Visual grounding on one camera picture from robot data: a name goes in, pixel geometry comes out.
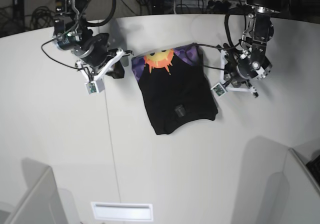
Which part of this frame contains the black keyboard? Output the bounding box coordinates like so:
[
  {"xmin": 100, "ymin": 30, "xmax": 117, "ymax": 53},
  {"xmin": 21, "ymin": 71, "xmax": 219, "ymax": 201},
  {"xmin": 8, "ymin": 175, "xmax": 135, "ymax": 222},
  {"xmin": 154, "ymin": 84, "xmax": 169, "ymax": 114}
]
[{"xmin": 306, "ymin": 156, "xmax": 320, "ymax": 184}]

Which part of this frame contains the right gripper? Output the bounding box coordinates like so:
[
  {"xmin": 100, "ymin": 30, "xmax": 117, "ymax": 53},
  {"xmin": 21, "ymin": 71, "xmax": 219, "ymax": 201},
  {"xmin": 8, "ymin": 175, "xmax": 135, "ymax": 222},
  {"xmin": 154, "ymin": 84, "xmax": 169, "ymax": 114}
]
[{"xmin": 75, "ymin": 33, "xmax": 133, "ymax": 82}]

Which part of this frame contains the grey partition panel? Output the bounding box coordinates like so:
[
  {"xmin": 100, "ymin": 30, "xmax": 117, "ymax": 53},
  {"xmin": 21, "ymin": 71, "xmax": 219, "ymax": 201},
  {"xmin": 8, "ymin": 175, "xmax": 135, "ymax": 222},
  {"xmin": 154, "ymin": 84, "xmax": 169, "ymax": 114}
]
[
  {"xmin": 0, "ymin": 159, "xmax": 81, "ymax": 223},
  {"xmin": 264, "ymin": 149, "xmax": 320, "ymax": 223}
]

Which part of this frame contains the grey partition panel left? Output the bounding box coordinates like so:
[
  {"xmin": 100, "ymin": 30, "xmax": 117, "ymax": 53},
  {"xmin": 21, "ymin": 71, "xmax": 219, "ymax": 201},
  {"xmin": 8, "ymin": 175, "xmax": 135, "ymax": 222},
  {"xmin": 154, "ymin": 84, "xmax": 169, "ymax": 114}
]
[{"xmin": 0, "ymin": 159, "xmax": 81, "ymax": 223}]

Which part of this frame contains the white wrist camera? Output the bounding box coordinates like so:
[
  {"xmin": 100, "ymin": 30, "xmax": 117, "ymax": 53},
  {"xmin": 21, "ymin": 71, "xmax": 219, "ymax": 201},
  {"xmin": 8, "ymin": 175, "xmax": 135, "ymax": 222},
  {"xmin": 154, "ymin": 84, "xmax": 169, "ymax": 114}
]
[
  {"xmin": 210, "ymin": 82, "xmax": 227, "ymax": 97},
  {"xmin": 85, "ymin": 79, "xmax": 105, "ymax": 94}
]

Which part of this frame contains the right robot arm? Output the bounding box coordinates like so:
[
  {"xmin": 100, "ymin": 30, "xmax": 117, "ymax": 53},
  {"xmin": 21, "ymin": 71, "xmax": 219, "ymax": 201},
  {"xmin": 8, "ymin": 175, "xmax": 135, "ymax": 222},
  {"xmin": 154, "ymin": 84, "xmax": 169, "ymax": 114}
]
[{"xmin": 51, "ymin": 0, "xmax": 132, "ymax": 82}]

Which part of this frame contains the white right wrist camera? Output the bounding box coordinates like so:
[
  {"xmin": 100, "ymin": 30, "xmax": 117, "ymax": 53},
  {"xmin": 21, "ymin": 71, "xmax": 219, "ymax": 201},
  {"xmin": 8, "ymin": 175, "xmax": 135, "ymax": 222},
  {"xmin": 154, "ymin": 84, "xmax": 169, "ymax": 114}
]
[{"xmin": 85, "ymin": 79, "xmax": 105, "ymax": 94}]

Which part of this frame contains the white power strip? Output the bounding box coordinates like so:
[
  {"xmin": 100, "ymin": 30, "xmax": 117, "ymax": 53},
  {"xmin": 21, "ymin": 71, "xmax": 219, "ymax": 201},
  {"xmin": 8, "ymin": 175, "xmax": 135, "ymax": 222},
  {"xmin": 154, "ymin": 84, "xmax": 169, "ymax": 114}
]
[{"xmin": 174, "ymin": 0, "xmax": 245, "ymax": 14}]

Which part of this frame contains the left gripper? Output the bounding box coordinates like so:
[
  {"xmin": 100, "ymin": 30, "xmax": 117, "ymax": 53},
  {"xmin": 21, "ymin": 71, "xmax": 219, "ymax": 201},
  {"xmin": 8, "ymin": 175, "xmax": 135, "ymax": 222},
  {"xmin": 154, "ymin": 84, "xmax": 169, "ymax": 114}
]
[{"xmin": 219, "ymin": 50, "xmax": 272, "ymax": 98}]

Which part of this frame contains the grey partition panel right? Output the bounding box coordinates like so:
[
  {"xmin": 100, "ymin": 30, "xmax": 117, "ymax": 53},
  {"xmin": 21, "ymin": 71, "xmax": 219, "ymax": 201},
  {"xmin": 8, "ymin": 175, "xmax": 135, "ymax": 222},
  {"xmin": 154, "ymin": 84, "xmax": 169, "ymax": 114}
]
[{"xmin": 264, "ymin": 149, "xmax": 320, "ymax": 223}]

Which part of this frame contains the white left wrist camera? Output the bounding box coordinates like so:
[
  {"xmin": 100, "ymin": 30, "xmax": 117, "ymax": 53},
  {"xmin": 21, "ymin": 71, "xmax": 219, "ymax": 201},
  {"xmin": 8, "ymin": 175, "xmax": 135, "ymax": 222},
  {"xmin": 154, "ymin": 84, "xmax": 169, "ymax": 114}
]
[{"xmin": 210, "ymin": 82, "xmax": 227, "ymax": 97}]

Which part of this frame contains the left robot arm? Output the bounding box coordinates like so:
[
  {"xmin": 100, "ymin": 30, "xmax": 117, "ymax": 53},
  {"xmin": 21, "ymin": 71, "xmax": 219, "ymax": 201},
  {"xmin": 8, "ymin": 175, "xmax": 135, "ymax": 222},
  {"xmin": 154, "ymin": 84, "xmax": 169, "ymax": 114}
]
[{"xmin": 211, "ymin": 0, "xmax": 291, "ymax": 98}]

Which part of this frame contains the black T-shirt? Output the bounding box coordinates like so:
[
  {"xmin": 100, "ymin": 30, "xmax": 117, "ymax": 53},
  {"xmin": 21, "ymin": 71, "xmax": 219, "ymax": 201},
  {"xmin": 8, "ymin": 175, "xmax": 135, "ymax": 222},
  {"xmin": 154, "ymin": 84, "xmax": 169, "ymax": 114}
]
[{"xmin": 131, "ymin": 43, "xmax": 218, "ymax": 135}]

